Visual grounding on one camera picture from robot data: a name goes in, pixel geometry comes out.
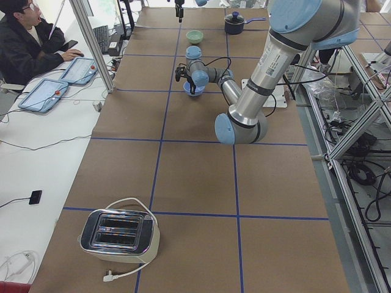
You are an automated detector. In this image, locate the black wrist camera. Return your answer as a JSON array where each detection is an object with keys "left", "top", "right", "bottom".
[{"left": 175, "top": 66, "right": 188, "bottom": 82}]

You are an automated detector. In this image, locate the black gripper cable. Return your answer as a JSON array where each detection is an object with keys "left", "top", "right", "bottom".
[{"left": 180, "top": 56, "right": 329, "bottom": 118}]

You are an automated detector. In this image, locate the lower blue teach pendant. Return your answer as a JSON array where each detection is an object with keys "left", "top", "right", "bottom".
[{"left": 18, "top": 78, "right": 69, "bottom": 114}]

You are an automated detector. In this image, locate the dark blue saucepan with lid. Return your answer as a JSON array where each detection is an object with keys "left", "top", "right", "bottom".
[{"left": 224, "top": 11, "right": 267, "bottom": 35}]

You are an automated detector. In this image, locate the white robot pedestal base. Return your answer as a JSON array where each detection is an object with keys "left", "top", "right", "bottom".
[{"left": 241, "top": 78, "right": 290, "bottom": 108}]

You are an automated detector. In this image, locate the aluminium frame post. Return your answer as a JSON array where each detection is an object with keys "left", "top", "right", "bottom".
[{"left": 70, "top": 0, "right": 114, "bottom": 93}]

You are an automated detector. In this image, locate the small black puck device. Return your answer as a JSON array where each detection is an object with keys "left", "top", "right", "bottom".
[{"left": 29, "top": 190, "right": 42, "bottom": 205}]

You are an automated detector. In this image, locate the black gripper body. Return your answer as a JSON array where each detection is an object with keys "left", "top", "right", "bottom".
[
  {"left": 184, "top": 72, "right": 196, "bottom": 87},
  {"left": 175, "top": 0, "right": 185, "bottom": 9}
]

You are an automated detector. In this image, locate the green bowl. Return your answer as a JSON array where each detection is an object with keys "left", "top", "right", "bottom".
[{"left": 186, "top": 30, "right": 203, "bottom": 45}]

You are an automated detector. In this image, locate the seated person in black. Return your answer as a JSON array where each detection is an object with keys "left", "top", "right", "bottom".
[{"left": 1, "top": 0, "right": 83, "bottom": 85}]

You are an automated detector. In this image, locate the upper blue teach pendant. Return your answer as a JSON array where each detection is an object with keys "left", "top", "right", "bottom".
[{"left": 59, "top": 57, "right": 98, "bottom": 85}]

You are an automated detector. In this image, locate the small metal cylinder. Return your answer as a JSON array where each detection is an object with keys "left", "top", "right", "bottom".
[{"left": 92, "top": 101, "right": 103, "bottom": 112}]

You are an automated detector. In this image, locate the blue bowl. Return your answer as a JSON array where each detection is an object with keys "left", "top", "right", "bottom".
[{"left": 182, "top": 81, "right": 205, "bottom": 98}]

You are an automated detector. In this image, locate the black keyboard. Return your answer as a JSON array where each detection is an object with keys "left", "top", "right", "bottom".
[{"left": 92, "top": 25, "right": 109, "bottom": 54}]

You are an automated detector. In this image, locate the white toaster power cable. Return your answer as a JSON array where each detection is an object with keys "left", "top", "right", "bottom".
[{"left": 102, "top": 197, "right": 161, "bottom": 283}]

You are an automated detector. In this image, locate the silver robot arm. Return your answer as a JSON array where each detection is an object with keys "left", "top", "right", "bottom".
[
  {"left": 174, "top": 0, "right": 208, "bottom": 23},
  {"left": 175, "top": 1, "right": 361, "bottom": 145}
]

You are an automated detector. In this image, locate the blue teach pendant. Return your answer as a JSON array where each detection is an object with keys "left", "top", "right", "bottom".
[
  {"left": 59, "top": 57, "right": 98, "bottom": 85},
  {"left": 18, "top": 78, "right": 69, "bottom": 114}
]

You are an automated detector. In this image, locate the cream and chrome toaster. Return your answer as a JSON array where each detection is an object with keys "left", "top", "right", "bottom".
[{"left": 79, "top": 209, "right": 160, "bottom": 264}]

